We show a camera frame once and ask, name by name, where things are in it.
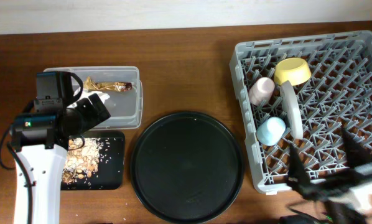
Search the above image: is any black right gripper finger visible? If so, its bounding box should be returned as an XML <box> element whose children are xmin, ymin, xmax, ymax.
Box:
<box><xmin>342</xmin><ymin>129</ymin><xmax>372</xmax><ymax>168</ymax></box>
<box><xmin>286</xmin><ymin>145</ymin><xmax>312</xmax><ymax>195</ymax></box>

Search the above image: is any gold snack wrapper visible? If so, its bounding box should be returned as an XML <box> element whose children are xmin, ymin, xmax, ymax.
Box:
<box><xmin>83</xmin><ymin>77</ymin><xmax>133</xmax><ymax>92</ymax></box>

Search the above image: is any food scraps and rice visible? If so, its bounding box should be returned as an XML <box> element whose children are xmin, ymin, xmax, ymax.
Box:
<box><xmin>62</xmin><ymin>136</ymin><xmax>111</xmax><ymax>189</ymax></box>

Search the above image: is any blue plastic cup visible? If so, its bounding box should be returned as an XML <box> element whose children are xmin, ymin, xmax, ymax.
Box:
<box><xmin>256</xmin><ymin>117</ymin><xmax>286</xmax><ymax>146</ymax></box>

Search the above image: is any light grey plate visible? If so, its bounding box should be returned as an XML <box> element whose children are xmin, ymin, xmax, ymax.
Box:
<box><xmin>280</xmin><ymin>81</ymin><xmax>304</xmax><ymax>139</ymax></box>

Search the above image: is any pink plastic cup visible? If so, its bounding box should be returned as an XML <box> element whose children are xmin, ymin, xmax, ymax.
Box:
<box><xmin>248</xmin><ymin>77</ymin><xmax>275</xmax><ymax>106</ymax></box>

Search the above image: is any yellow bowl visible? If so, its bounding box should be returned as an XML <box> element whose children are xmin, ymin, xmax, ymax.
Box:
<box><xmin>274</xmin><ymin>57</ymin><xmax>312</xmax><ymax>86</ymax></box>

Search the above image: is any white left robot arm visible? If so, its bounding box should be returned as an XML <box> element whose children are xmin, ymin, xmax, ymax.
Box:
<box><xmin>7</xmin><ymin>71</ymin><xmax>110</xmax><ymax>223</ymax></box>

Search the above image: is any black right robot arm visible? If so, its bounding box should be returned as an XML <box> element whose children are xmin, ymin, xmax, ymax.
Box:
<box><xmin>279</xmin><ymin>129</ymin><xmax>372</xmax><ymax>224</ymax></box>

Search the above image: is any grey dishwasher rack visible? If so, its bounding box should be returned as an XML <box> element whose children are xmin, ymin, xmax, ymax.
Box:
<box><xmin>229</xmin><ymin>30</ymin><xmax>372</xmax><ymax>195</ymax></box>

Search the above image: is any crumpled white tissue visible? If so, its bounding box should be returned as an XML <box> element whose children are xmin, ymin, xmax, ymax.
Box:
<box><xmin>73</xmin><ymin>86</ymin><xmax>111</xmax><ymax>103</ymax></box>

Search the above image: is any clear plastic bin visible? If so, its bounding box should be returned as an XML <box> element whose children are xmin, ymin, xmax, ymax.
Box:
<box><xmin>45</xmin><ymin>66</ymin><xmax>143</xmax><ymax>130</ymax></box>

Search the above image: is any rectangular black tray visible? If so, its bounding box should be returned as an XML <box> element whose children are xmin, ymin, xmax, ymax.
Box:
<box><xmin>61</xmin><ymin>131</ymin><xmax>125</xmax><ymax>190</ymax></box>

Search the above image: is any round black serving tray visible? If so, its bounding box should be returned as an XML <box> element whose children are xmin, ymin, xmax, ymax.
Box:
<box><xmin>129</xmin><ymin>111</ymin><xmax>244</xmax><ymax>223</ymax></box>

